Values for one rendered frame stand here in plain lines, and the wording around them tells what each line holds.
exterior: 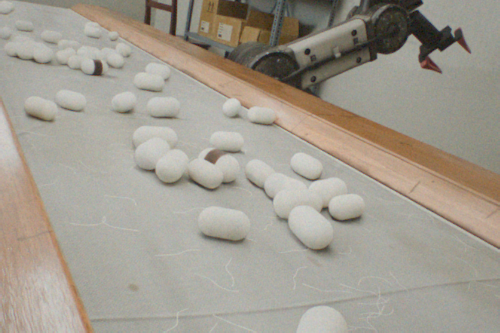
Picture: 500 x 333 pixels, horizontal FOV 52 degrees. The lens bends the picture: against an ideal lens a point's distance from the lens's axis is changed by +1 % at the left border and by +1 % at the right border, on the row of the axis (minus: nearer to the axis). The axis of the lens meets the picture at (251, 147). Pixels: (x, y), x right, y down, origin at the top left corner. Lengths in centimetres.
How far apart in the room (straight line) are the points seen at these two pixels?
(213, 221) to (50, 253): 11
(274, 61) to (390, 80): 197
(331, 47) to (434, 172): 65
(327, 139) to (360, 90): 255
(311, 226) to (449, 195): 17
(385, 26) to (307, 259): 91
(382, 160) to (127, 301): 32
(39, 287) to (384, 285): 19
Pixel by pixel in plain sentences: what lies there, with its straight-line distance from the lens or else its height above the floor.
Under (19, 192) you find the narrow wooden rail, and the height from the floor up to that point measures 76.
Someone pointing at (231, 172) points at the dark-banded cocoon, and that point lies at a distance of 39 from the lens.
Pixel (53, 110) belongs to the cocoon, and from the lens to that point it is 49.
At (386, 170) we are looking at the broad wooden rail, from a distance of 50.
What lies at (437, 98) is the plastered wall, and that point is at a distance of 277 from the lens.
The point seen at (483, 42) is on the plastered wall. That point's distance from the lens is 268.
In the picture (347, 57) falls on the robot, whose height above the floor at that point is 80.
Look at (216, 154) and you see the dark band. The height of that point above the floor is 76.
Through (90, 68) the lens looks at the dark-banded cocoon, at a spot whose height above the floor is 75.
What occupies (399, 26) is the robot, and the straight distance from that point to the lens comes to 120.
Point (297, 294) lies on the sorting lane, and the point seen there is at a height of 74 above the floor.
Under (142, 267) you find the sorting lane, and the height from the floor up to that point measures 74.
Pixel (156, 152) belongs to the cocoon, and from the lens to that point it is 39.
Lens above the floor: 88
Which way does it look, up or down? 16 degrees down
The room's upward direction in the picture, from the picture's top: 12 degrees clockwise
